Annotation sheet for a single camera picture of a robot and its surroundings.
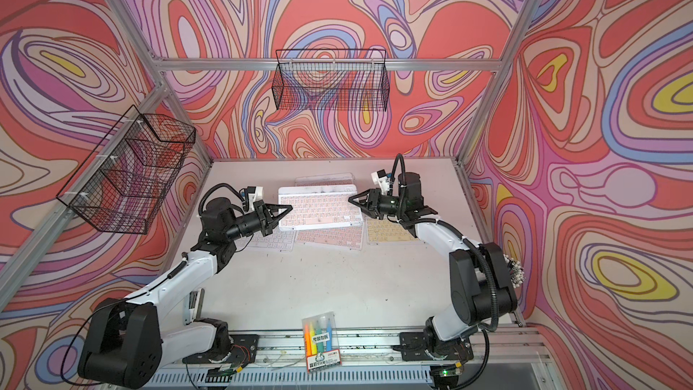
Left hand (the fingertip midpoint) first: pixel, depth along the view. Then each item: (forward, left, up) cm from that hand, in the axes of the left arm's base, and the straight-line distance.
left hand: (294, 212), depth 75 cm
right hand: (+4, -17, -4) cm, 18 cm away
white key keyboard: (+3, +9, -22) cm, 25 cm away
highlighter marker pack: (-28, -8, -23) cm, 38 cm away
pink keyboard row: (+5, -16, -23) cm, 29 cm away
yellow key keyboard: (+7, -29, -22) cm, 37 cm away
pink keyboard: (+3, -7, -2) cm, 8 cm away
